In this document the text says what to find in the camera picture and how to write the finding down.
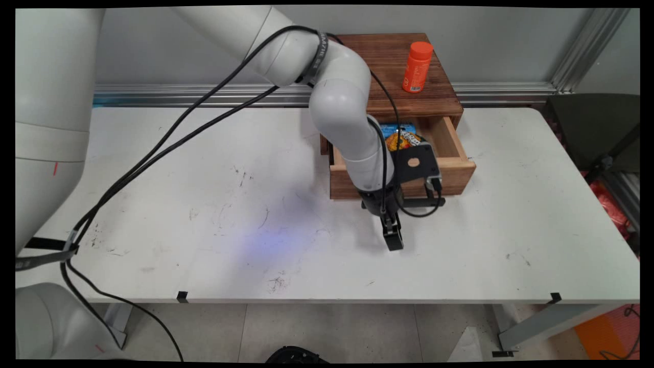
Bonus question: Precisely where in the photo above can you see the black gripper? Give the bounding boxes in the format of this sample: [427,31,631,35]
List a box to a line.
[357,181,405,251]

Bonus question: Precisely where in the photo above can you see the wooden drawer with black handle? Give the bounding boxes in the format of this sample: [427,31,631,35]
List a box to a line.
[329,116,477,210]

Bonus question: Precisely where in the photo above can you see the orange snack packet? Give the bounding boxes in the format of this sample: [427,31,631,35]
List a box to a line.
[385,130,426,152]

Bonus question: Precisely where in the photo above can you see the blue snack packet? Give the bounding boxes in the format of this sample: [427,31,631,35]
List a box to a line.
[380,122,417,140]

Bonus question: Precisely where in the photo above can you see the brown wooden drawer cabinet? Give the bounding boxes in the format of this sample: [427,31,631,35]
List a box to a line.
[320,33,464,155]

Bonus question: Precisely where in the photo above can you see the black round floor object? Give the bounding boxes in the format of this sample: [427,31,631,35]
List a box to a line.
[266,346,328,363]

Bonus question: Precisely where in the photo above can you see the orange plastic bottle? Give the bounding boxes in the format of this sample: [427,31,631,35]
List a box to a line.
[402,41,435,94]

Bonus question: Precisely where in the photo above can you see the grey table leg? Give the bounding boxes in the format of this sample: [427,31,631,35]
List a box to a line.
[102,303,134,351]
[492,304,621,352]

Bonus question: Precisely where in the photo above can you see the red plastic bag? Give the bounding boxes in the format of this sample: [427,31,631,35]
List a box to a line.
[582,171,632,241]

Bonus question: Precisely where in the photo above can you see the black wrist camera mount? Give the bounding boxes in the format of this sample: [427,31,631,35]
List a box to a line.
[395,143,443,194]

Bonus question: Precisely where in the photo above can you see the aluminium frame beam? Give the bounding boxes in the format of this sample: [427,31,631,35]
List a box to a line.
[602,171,640,233]

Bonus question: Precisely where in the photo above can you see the thin black floor cable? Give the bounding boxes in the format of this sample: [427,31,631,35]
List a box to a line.
[599,304,640,361]

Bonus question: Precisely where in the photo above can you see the slanted aluminium profile post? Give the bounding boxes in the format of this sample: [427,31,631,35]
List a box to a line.
[551,7,632,94]

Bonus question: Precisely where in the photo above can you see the horizontal aluminium rail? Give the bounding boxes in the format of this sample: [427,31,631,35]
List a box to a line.
[94,82,558,108]

